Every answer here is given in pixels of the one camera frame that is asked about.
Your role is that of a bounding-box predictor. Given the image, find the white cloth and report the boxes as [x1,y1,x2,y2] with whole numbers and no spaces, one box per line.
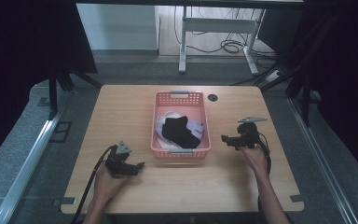
[155,111,183,151]

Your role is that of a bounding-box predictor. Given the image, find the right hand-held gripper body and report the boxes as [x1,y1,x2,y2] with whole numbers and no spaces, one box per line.
[236,116,269,150]

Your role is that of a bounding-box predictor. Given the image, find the person's left hand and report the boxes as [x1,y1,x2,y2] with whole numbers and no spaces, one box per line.
[92,163,131,204]

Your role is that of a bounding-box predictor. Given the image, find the white metal desk frame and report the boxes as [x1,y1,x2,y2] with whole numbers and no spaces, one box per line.
[178,6,266,77]

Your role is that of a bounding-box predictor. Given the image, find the pink plastic basket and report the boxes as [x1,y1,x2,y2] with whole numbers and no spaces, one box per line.
[150,90,213,160]

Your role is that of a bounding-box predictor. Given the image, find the grey tape strip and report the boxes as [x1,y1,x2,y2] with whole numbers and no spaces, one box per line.
[289,194,310,203]
[53,196,77,207]

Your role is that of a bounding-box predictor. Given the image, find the black floor cables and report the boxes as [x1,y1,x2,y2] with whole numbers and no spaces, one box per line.
[172,6,278,62]

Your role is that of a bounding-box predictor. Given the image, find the black sock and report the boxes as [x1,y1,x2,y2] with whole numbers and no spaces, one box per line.
[161,115,202,149]

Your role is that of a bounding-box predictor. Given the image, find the person's right hand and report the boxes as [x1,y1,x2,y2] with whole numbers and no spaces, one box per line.
[237,144,270,179]

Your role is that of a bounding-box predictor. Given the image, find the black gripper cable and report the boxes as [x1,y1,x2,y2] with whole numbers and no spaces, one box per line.
[256,132,272,175]
[70,145,117,224]

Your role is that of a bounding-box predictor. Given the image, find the white power strip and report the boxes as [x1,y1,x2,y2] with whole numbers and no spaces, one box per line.
[265,70,284,83]

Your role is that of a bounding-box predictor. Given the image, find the aluminium floor rail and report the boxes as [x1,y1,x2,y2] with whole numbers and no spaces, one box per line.
[0,98,68,224]
[287,97,358,224]

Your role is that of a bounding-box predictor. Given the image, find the lavender sock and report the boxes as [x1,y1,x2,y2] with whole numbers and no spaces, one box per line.
[186,119,205,140]

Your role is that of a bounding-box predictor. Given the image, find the black tripod stand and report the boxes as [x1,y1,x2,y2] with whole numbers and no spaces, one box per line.
[255,12,337,128]
[47,63,103,117]

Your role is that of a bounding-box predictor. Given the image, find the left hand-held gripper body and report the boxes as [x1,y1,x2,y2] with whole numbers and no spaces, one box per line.
[104,140,134,179]

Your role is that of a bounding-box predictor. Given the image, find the black curtain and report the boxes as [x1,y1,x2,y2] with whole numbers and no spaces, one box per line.
[0,0,99,172]
[257,6,358,188]

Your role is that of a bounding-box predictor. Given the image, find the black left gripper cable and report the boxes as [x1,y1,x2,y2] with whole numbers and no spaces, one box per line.
[70,145,117,224]

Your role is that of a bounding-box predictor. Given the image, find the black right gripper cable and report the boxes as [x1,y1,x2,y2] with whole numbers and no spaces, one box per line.
[256,132,272,175]

